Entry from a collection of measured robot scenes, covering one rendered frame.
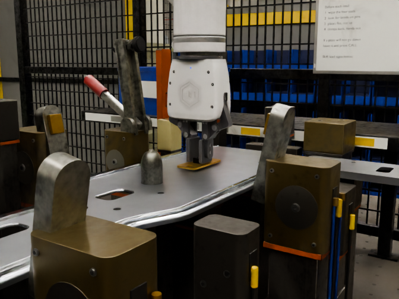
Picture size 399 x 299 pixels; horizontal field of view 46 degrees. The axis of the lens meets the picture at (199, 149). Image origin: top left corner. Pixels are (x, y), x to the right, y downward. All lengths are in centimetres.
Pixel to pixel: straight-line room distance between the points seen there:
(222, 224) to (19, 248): 22
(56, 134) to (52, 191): 39
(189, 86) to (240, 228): 30
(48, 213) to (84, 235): 3
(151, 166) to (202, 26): 23
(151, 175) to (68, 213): 31
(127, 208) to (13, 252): 16
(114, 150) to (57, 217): 50
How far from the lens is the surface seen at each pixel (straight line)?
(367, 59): 123
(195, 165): 77
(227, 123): 75
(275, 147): 64
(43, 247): 38
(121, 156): 87
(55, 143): 75
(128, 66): 86
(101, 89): 92
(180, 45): 75
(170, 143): 91
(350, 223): 78
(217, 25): 75
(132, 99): 86
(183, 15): 75
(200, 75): 75
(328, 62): 126
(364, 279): 114
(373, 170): 82
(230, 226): 55
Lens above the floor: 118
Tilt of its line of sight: 11 degrees down
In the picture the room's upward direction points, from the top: straight up
